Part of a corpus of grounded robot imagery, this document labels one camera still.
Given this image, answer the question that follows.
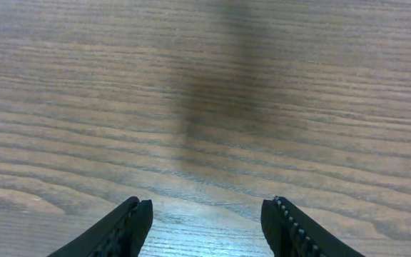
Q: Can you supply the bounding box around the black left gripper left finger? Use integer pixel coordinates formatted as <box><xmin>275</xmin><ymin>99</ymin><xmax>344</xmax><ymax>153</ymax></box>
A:
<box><xmin>48</xmin><ymin>196</ymin><xmax>153</xmax><ymax>257</ymax></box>

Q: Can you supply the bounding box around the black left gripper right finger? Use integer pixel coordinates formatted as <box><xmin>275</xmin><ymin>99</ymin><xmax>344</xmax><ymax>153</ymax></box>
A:
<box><xmin>260</xmin><ymin>196</ymin><xmax>364</xmax><ymax>257</ymax></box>

